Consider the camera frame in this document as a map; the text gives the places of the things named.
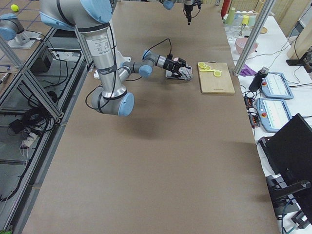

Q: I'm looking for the wine glass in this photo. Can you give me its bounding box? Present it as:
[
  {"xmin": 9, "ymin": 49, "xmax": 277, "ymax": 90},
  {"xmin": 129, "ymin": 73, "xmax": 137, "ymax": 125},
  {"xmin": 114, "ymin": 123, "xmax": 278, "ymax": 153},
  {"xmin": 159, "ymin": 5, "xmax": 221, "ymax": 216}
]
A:
[{"xmin": 228, "ymin": 25, "xmax": 241, "ymax": 41}]

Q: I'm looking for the digital kitchen scale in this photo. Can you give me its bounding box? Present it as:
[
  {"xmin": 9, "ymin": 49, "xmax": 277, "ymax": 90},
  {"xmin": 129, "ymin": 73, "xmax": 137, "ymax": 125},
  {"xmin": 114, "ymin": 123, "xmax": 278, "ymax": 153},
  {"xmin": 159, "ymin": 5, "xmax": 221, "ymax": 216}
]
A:
[{"xmin": 165, "ymin": 66, "xmax": 193, "ymax": 80}]

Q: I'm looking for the yellow cup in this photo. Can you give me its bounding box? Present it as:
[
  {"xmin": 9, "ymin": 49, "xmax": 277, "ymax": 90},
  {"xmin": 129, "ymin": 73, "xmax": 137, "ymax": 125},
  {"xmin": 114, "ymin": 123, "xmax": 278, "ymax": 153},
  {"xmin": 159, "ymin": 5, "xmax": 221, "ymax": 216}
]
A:
[{"xmin": 241, "ymin": 15, "xmax": 249, "ymax": 26}]

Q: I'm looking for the teach pendant tablet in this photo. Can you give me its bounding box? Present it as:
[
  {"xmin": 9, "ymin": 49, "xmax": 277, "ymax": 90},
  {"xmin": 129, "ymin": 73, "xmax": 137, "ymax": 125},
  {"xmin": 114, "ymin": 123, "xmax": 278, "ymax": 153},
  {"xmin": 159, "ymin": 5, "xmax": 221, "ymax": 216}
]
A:
[
  {"xmin": 261, "ymin": 72, "xmax": 294, "ymax": 100},
  {"xmin": 256, "ymin": 98, "xmax": 292, "ymax": 133}
]

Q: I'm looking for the black monitor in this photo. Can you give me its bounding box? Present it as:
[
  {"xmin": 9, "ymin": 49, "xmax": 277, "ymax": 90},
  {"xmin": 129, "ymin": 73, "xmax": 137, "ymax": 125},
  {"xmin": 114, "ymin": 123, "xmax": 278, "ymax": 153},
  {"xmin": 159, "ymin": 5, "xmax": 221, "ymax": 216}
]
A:
[{"xmin": 262, "ymin": 113, "xmax": 312, "ymax": 219}]

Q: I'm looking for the near teach pendant tablet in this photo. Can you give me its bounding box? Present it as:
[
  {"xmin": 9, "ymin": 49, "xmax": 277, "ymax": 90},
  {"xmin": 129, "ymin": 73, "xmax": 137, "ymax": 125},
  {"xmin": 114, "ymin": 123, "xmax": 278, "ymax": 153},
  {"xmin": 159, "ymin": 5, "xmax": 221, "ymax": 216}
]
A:
[{"xmin": 256, "ymin": 98, "xmax": 292, "ymax": 133}]

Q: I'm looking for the lemon slice near knife tip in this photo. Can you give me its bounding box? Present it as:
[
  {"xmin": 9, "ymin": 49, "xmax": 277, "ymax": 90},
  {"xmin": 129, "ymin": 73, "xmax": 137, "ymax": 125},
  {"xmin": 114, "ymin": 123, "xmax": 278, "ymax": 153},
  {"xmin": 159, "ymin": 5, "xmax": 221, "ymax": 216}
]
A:
[{"xmin": 213, "ymin": 70, "xmax": 222, "ymax": 77}]

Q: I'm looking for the black power strip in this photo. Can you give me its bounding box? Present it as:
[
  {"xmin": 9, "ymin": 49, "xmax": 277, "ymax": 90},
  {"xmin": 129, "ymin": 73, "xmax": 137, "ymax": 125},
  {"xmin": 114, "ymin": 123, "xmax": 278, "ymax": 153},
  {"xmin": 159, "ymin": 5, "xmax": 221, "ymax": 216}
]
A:
[{"xmin": 244, "ymin": 96, "xmax": 259, "ymax": 128}]

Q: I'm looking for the far teach pendant tablet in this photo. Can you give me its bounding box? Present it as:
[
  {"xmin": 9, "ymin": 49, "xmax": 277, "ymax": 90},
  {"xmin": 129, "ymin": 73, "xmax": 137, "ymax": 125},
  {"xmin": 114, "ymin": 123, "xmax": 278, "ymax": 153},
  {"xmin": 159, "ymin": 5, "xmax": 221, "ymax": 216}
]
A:
[{"xmin": 261, "ymin": 72, "xmax": 294, "ymax": 100}]

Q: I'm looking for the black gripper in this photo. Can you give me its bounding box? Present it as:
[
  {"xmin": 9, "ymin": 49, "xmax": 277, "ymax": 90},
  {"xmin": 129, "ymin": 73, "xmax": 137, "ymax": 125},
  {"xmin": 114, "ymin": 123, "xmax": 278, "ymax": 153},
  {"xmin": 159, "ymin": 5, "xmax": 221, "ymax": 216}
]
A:
[
  {"xmin": 163, "ymin": 55, "xmax": 192, "ymax": 80},
  {"xmin": 183, "ymin": 0, "xmax": 202, "ymax": 25}
]

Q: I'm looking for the purple cloth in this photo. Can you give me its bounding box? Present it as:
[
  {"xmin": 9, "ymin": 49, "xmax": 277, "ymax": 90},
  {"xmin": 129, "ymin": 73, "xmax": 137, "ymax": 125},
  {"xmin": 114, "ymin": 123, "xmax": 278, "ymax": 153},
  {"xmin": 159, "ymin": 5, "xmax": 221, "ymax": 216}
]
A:
[{"xmin": 239, "ymin": 64, "xmax": 257, "ymax": 77}]

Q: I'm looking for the black thermos bottle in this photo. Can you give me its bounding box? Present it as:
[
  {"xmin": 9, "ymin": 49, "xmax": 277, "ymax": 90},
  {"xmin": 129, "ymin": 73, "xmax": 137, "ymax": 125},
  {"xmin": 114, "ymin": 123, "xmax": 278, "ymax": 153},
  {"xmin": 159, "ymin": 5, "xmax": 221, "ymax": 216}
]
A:
[{"xmin": 249, "ymin": 66, "xmax": 269, "ymax": 92}]

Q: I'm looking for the pink bowl with ice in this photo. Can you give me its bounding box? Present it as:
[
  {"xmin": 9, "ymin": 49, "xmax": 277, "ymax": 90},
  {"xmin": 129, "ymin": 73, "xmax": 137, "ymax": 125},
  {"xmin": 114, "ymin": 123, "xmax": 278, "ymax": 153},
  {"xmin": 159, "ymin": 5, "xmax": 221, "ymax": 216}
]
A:
[{"xmin": 235, "ymin": 38, "xmax": 258, "ymax": 55}]

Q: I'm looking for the wooden cutting board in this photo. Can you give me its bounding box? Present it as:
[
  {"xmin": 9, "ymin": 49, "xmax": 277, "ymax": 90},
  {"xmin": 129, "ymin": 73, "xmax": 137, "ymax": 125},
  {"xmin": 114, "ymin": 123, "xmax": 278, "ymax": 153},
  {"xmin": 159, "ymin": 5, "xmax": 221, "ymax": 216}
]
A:
[{"xmin": 197, "ymin": 62, "xmax": 235, "ymax": 95}]

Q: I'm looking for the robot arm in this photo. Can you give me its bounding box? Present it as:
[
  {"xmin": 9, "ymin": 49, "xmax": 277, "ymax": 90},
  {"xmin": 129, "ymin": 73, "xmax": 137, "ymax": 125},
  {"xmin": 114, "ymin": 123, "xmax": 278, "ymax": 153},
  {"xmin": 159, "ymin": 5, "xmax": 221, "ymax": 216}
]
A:
[
  {"xmin": 159, "ymin": 0, "xmax": 202, "ymax": 25},
  {"xmin": 39, "ymin": 0, "xmax": 191, "ymax": 117}
]

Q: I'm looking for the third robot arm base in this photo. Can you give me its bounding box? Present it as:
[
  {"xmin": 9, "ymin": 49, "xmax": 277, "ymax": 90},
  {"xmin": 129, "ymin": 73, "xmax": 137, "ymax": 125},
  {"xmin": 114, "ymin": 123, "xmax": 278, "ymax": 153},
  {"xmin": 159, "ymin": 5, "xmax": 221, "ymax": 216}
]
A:
[{"xmin": 0, "ymin": 13, "xmax": 38, "ymax": 49}]

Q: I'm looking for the aluminium frame post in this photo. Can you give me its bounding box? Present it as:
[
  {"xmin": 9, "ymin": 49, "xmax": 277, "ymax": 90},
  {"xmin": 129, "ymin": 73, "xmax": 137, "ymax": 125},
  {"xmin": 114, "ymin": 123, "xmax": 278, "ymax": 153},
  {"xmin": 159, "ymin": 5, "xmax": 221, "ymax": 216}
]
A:
[{"xmin": 233, "ymin": 0, "xmax": 276, "ymax": 77}]

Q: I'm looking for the glass sauce dispenser bottle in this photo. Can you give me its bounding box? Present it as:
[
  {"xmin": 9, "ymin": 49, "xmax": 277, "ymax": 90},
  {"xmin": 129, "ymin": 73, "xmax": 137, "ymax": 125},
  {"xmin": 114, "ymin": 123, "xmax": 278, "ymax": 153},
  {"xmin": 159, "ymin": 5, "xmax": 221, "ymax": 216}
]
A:
[{"xmin": 179, "ymin": 68, "xmax": 193, "ymax": 80}]

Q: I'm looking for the light blue cup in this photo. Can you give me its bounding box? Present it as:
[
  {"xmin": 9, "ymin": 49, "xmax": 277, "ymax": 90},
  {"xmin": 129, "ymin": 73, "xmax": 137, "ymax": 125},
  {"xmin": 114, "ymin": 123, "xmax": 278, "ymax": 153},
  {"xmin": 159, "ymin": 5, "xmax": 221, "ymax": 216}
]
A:
[{"xmin": 248, "ymin": 15, "xmax": 256, "ymax": 27}]

